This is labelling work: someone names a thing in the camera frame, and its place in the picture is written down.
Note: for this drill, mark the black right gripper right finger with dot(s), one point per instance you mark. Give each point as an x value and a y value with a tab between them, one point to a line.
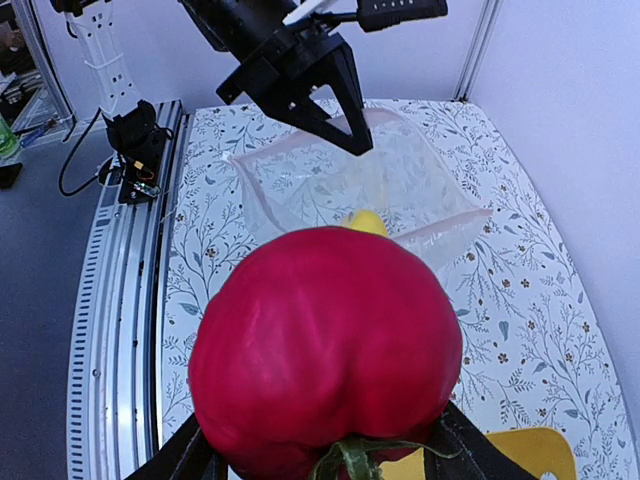
458	450

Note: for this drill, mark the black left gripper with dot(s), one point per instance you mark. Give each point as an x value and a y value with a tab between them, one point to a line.
286	51

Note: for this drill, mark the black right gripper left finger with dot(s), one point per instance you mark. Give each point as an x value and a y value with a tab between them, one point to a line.
186	455

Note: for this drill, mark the clear zip top bag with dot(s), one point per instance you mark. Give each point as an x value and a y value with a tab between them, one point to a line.
302	181

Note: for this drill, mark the yellow toy lemon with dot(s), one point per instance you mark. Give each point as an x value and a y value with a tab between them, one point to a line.
366	221

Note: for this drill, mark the red toy bell pepper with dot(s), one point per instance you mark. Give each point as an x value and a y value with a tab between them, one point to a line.
318	335

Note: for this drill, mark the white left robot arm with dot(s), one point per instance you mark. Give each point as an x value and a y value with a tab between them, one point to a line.
91	23

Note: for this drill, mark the yellow plastic basket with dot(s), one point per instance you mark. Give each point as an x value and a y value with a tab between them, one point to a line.
541	451

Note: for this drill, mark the floral patterned table mat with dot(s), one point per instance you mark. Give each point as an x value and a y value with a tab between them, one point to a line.
534	354

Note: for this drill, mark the aluminium front rail base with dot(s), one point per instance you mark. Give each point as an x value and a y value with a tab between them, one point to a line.
112	421

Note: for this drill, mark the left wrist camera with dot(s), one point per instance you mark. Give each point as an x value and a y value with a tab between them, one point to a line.
378	15

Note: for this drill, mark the right aluminium corner post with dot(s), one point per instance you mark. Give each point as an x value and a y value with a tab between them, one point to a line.
481	38

